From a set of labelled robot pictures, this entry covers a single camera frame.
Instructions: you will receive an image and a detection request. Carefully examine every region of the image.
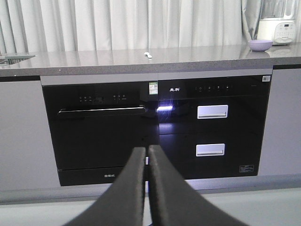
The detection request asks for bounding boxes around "white curtain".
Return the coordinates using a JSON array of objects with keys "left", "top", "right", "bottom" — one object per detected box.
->
[{"left": 0, "top": 0, "right": 261, "bottom": 54}]

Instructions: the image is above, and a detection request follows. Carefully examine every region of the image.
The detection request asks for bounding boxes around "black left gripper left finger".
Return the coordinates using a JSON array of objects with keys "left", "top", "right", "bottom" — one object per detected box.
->
[{"left": 65, "top": 147, "right": 146, "bottom": 226}]

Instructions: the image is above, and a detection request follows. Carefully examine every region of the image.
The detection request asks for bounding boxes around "white blender appliance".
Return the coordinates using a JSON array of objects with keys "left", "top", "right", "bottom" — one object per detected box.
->
[{"left": 256, "top": 0, "right": 298, "bottom": 45}]

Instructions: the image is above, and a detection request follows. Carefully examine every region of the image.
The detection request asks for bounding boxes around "grey cabinet door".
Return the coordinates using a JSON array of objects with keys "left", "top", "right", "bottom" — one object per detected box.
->
[
  {"left": 258, "top": 69, "right": 301, "bottom": 176},
  {"left": 0, "top": 81, "right": 59, "bottom": 191}
]

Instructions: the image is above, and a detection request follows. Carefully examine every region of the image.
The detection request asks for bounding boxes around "lower silver drawer handle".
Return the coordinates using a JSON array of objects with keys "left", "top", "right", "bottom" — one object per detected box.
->
[{"left": 196, "top": 143, "right": 225, "bottom": 157}]

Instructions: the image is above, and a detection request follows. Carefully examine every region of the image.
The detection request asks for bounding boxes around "black built-in dishwasher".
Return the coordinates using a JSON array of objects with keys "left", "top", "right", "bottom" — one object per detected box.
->
[{"left": 43, "top": 81, "right": 159, "bottom": 186}]

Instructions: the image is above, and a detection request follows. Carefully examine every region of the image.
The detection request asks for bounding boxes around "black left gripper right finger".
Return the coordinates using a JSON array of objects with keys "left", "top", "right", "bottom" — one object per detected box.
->
[{"left": 148, "top": 145, "right": 245, "bottom": 226}]

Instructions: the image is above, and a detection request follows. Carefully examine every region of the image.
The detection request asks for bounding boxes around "silver drawer handle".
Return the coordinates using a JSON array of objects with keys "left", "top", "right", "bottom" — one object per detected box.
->
[
  {"left": 196, "top": 143, "right": 225, "bottom": 157},
  {"left": 197, "top": 105, "right": 229, "bottom": 119}
]

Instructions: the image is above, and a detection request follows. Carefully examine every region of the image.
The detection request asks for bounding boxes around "black disinfection cabinet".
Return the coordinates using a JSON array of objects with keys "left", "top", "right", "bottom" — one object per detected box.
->
[{"left": 158, "top": 75, "right": 271, "bottom": 179}]

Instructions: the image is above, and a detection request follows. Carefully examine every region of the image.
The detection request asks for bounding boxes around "upper silver drawer handle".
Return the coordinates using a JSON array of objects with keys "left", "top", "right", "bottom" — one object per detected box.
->
[{"left": 197, "top": 105, "right": 229, "bottom": 119}]

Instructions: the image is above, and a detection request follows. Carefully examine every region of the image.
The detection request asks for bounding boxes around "purple plastic bowl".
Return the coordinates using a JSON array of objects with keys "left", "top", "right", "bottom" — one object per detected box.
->
[{"left": 248, "top": 40, "right": 273, "bottom": 52}]

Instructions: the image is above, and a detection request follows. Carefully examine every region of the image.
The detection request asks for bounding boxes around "grey left cabinet door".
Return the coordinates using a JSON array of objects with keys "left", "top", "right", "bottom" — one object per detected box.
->
[{"left": 0, "top": 81, "right": 59, "bottom": 191}]

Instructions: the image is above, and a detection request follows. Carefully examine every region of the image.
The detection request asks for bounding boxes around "pale green plastic spoon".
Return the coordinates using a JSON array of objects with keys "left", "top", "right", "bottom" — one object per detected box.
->
[{"left": 144, "top": 52, "right": 152, "bottom": 59}]

